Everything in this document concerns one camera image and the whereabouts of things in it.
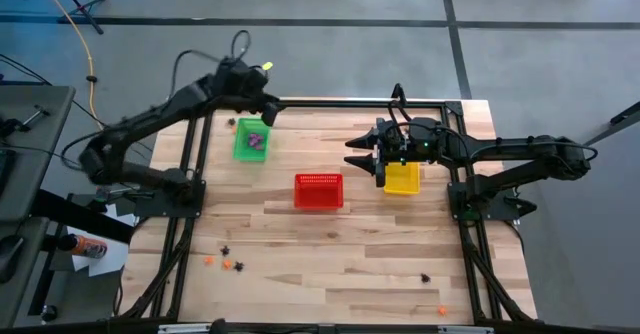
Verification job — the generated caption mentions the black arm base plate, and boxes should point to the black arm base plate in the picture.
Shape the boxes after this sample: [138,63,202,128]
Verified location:
[447,181,522,223]
[133,177,207,220]

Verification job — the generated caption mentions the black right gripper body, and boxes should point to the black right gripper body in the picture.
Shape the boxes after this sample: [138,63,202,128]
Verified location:
[373,117,409,189]

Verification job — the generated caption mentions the black tripod stand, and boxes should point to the black tripod stand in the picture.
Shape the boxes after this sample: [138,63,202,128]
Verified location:
[49,0,109,36]

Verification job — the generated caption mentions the black stand leg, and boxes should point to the black stand leg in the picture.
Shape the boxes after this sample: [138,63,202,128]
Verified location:
[574,101,640,153]

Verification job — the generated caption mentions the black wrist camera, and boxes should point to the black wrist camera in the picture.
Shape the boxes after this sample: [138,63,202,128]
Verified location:
[407,117,441,164]
[217,57,269,95]

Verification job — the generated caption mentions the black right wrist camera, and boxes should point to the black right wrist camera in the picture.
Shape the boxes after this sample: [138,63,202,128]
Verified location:
[407,117,441,164]

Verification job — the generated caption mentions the orange drink bottle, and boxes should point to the orange drink bottle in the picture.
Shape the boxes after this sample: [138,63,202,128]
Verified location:
[58,233,109,260]

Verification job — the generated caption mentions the black computer mouse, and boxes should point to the black computer mouse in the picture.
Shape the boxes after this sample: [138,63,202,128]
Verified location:
[0,234,25,286]

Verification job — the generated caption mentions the green plastic basket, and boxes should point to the green plastic basket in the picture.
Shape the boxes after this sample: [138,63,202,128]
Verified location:
[232,117,272,163]

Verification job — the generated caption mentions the red plastic basket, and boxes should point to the red plastic basket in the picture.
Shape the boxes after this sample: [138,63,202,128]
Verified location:
[293,173,345,211]

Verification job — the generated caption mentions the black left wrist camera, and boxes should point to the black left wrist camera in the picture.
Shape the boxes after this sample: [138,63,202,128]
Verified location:
[217,57,269,95]

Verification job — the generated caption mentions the white paper sheets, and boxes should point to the white paper sheets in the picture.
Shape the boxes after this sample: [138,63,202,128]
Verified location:
[67,203,137,279]

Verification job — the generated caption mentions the yellow plastic basket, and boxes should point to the yellow plastic basket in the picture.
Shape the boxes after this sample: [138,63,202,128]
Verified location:
[383,161,421,196]

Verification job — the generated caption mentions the grey desk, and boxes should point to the grey desk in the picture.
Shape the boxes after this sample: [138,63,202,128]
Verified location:
[0,84,77,325]

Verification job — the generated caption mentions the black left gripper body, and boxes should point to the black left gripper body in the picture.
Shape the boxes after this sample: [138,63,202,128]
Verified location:
[219,91,287,128]

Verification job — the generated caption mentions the silver aluminium bracket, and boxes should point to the silver aluminium bracket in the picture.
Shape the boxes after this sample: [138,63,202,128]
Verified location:
[438,326,494,334]
[158,323,214,334]

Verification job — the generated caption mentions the yellow cable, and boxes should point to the yellow cable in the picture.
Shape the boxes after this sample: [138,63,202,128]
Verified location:
[30,0,109,130]

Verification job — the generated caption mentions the black aluminium table frame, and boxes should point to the black aluminium table frame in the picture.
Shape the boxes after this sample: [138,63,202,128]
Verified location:
[119,98,539,325]

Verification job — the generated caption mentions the black desk leg bar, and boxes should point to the black desk leg bar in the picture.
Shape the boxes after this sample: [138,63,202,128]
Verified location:
[29,188,136,245]

